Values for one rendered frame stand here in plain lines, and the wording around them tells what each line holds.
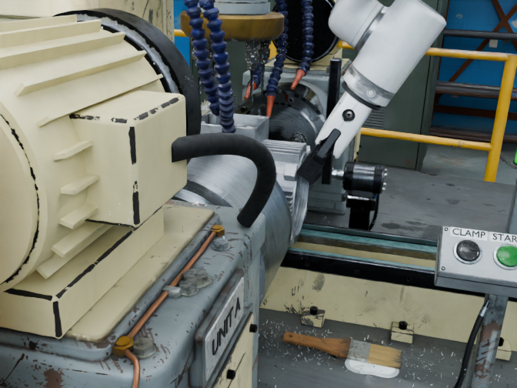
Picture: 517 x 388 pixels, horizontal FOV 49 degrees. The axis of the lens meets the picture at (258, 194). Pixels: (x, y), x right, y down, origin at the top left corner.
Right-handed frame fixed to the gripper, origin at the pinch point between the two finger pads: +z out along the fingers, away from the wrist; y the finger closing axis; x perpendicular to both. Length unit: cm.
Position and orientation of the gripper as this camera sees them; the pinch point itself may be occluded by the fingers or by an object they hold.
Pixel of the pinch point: (310, 168)
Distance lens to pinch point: 99.6
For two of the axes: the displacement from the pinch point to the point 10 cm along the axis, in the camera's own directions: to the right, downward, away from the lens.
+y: 2.6, -3.4, 9.0
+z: -5.1, 7.5, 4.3
